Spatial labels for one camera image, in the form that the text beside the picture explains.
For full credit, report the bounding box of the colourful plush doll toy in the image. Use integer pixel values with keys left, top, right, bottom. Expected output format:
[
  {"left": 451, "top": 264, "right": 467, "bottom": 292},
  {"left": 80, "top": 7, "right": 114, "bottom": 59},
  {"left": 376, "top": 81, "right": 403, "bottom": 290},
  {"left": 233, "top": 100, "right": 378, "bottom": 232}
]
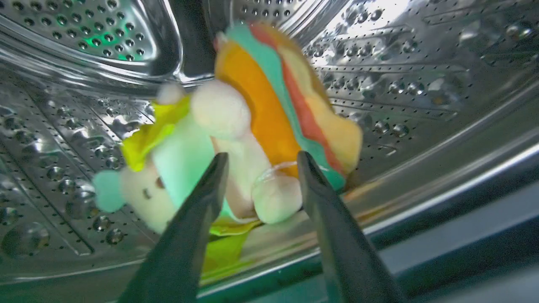
[{"left": 92, "top": 22, "right": 363, "bottom": 274}]

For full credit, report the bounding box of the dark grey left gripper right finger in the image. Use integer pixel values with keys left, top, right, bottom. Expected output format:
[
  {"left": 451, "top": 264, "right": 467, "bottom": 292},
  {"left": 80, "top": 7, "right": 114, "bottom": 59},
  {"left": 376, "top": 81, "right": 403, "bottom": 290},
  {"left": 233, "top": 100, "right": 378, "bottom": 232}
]
[{"left": 297, "top": 151, "right": 407, "bottom": 303}]

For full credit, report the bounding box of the grey rubber door gasket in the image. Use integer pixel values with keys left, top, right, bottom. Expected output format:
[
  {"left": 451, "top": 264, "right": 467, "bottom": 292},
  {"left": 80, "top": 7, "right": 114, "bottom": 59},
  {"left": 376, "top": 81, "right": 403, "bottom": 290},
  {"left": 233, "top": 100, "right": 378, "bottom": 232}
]
[{"left": 198, "top": 160, "right": 539, "bottom": 303}]

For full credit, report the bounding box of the stainless steel washing machine drum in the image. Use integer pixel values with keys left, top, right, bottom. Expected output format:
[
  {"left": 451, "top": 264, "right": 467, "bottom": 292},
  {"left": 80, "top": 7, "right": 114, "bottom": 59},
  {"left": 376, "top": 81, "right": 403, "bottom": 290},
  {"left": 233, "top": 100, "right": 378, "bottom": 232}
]
[{"left": 0, "top": 0, "right": 539, "bottom": 291}]

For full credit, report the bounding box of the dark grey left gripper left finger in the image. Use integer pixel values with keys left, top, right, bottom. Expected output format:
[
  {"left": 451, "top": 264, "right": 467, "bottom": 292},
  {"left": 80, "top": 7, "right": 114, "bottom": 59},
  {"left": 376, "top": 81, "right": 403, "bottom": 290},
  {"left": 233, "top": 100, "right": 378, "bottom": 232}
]
[{"left": 118, "top": 152, "right": 229, "bottom": 303}]

